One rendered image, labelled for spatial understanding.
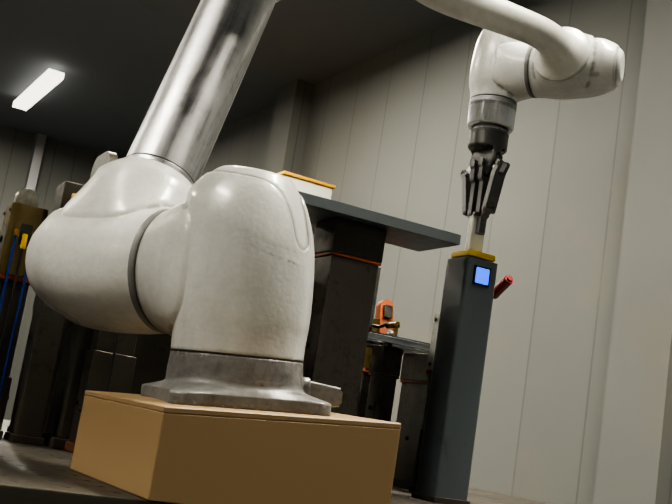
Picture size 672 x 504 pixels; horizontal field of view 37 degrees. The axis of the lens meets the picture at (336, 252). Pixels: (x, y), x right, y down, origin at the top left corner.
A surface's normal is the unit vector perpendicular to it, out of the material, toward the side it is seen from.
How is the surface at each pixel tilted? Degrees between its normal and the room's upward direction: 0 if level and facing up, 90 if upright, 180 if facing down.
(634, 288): 90
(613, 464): 90
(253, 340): 94
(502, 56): 87
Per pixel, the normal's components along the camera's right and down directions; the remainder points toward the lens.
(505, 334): -0.85, -0.22
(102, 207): -0.36, -0.59
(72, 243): -0.48, -0.36
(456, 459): 0.46, -0.08
